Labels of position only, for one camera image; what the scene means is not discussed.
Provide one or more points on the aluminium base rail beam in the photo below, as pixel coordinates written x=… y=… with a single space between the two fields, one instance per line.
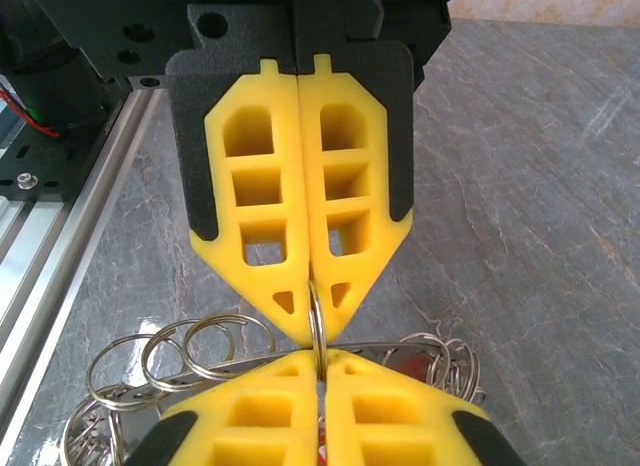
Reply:
x=75 y=226

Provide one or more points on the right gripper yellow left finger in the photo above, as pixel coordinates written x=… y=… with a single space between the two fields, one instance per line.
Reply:
x=300 y=426

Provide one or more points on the red key tag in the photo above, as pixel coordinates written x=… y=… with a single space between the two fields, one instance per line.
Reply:
x=414 y=370

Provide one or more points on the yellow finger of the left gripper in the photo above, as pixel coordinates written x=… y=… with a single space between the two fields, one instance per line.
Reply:
x=295 y=186
x=310 y=186

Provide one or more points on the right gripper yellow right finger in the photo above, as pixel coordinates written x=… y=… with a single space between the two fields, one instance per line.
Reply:
x=340 y=426

